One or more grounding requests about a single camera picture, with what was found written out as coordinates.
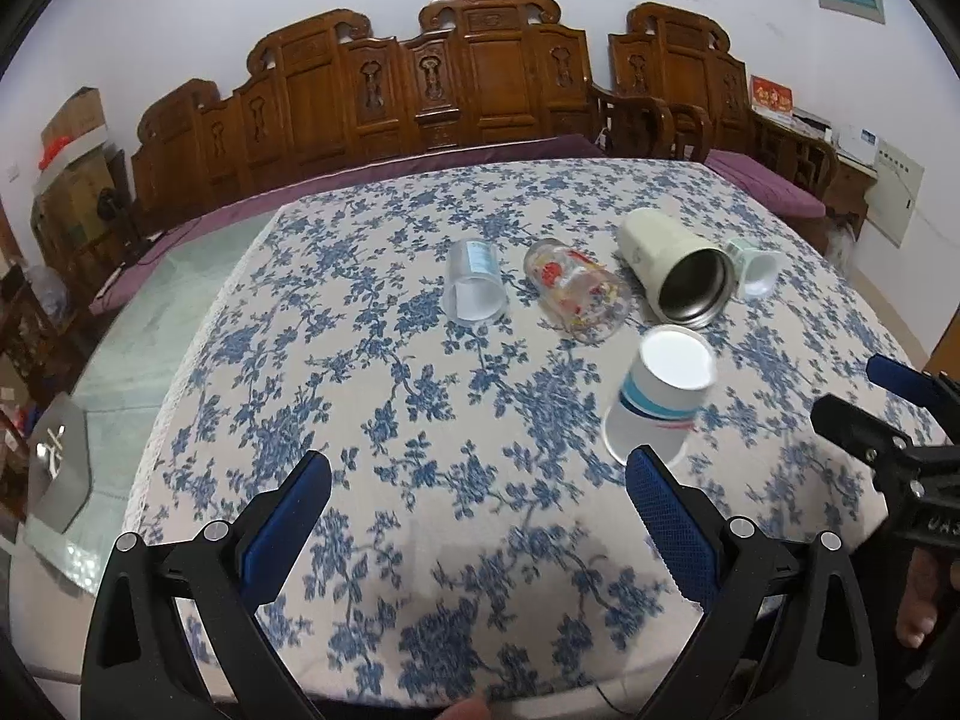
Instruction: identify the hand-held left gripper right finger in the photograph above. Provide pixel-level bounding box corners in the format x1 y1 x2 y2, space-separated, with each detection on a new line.
625 444 880 720

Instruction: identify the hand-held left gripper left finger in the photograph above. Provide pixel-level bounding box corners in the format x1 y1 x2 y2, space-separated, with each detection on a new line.
79 450 335 720

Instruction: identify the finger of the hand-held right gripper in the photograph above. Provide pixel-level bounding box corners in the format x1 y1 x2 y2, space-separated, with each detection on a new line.
810 394 914 470
865 354 960 410

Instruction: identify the white blue-striped paper cup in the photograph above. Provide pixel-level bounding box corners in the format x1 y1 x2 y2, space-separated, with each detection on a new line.
602 324 717 466

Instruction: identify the small white green cup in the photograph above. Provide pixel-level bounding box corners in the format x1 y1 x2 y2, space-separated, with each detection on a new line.
724 238 782 301

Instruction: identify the glass cup with red print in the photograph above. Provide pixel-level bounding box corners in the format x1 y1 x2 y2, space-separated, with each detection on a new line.
523 238 632 346

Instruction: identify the clear plastic cup blue label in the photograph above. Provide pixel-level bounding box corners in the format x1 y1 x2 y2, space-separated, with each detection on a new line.
442 238 511 328

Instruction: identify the person's right hand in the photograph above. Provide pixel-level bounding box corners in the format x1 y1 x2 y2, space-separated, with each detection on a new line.
896 540 960 650

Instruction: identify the blue floral tablecloth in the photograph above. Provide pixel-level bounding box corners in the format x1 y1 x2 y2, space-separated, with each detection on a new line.
124 157 950 710

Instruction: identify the purple armchair cushion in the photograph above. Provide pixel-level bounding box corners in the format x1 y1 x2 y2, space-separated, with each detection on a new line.
705 148 827 220

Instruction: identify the grey hexagonal plate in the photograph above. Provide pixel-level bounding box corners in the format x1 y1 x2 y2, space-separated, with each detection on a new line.
26 396 92 535

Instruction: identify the cream steel insulated mug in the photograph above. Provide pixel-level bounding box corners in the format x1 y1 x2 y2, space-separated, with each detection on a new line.
616 208 740 329

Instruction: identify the white box on side table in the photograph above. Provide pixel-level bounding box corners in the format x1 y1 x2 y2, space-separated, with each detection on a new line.
791 109 880 167

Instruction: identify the red printed box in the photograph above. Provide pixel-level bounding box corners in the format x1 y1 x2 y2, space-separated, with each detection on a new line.
750 76 794 118

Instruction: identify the long purple bench cushion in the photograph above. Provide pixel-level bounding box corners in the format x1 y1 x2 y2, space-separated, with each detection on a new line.
88 133 610 317

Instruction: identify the wooden cabinet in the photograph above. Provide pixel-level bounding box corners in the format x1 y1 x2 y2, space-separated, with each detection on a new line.
28 150 142 305

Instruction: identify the carved wooden armchair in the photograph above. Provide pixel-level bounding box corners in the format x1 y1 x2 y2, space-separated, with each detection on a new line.
589 2 839 200

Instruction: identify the carved wooden bench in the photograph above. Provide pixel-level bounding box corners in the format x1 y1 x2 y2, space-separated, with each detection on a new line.
129 0 610 216

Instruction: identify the cardboard box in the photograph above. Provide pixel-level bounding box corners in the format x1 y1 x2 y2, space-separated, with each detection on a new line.
36 86 107 170

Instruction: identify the white wall electrical panel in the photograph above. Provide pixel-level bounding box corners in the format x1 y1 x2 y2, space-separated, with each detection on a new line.
862 139 947 250

